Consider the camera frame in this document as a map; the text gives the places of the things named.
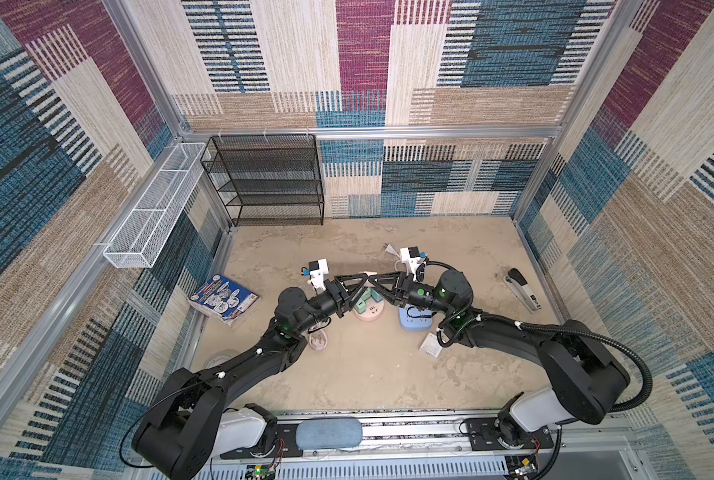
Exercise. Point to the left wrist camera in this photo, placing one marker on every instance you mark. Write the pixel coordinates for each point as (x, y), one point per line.
(316, 272)

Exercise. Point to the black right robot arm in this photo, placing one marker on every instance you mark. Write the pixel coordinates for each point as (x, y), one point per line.
(590, 375)

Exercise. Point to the blue square power strip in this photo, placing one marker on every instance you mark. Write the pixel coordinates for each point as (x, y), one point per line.
(413, 319)

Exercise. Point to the blue illustrated box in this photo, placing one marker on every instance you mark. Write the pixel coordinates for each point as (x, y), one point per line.
(222, 299)

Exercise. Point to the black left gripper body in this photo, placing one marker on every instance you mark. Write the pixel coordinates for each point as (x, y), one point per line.
(322, 308)

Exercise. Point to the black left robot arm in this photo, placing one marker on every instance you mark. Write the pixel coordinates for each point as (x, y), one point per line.
(191, 420)

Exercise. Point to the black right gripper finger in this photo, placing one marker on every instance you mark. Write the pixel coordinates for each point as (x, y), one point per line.
(390, 294)
(392, 279)

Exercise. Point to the white square adapter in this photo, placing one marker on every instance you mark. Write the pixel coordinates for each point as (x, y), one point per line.
(430, 346)

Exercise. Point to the pink round power strip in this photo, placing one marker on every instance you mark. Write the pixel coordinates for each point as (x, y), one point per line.
(369, 310)

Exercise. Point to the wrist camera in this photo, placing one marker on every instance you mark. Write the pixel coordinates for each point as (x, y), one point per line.
(414, 261)
(316, 272)

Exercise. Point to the grey tape roll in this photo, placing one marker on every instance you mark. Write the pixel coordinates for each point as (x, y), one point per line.
(220, 358)

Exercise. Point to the black wire mesh shelf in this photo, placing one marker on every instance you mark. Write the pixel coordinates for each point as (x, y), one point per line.
(267, 180)

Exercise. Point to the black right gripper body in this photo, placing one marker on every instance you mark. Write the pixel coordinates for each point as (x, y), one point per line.
(419, 295)

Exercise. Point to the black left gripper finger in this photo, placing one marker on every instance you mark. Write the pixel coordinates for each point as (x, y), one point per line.
(354, 293)
(352, 281)

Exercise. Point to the blue-grey cushion pad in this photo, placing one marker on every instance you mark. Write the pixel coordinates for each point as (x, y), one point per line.
(329, 433)

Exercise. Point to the white wire mesh basket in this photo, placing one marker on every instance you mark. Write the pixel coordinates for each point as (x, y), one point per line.
(139, 240)

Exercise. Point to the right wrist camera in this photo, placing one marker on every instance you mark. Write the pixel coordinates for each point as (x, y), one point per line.
(414, 261)

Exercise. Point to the black and grey stapler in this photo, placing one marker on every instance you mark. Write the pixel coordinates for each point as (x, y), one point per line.
(520, 287)

